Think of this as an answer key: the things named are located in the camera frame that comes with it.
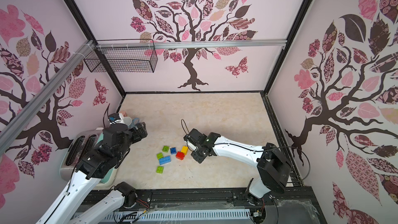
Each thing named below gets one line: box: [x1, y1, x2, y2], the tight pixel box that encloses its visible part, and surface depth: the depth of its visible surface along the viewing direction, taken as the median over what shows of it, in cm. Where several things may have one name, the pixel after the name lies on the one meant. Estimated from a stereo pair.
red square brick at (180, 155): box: [175, 151, 186, 161], surface depth 89 cm
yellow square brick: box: [180, 145, 189, 156], surface depth 90 cm
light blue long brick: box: [159, 155, 172, 166], surface depth 87 cm
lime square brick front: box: [155, 165, 165, 174], surface depth 84 cm
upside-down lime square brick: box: [162, 145, 170, 153], surface depth 92 cm
